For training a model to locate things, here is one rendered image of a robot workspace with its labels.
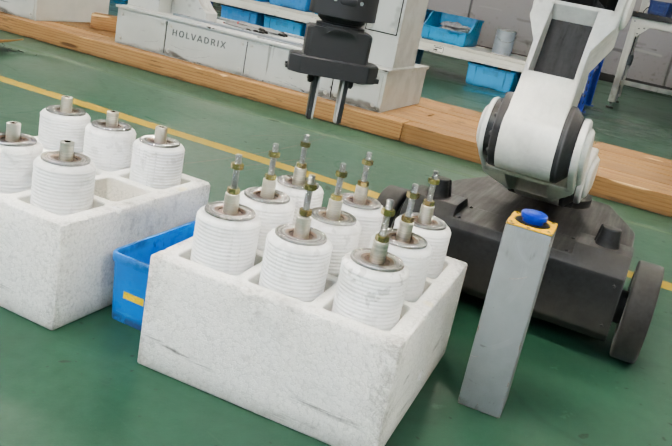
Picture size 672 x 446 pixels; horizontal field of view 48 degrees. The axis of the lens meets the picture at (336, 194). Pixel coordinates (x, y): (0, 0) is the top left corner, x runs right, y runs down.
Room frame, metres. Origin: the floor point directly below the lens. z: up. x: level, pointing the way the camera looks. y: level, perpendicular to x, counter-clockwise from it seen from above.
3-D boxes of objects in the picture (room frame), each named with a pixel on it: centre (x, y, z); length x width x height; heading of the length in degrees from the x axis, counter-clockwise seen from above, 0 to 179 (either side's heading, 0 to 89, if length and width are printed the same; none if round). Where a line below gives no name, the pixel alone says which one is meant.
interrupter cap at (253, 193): (1.16, 0.11, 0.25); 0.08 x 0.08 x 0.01
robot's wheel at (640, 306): (1.38, -0.62, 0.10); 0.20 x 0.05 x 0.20; 158
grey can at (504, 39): (5.85, -1.03, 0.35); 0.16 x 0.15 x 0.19; 68
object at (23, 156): (1.19, 0.54, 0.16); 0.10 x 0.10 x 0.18
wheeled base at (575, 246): (1.70, -0.47, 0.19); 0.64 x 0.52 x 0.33; 158
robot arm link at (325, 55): (1.01, 0.04, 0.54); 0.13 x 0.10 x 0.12; 99
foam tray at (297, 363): (1.12, 0.00, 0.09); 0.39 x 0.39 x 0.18; 70
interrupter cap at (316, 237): (1.01, 0.04, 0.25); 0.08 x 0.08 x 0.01
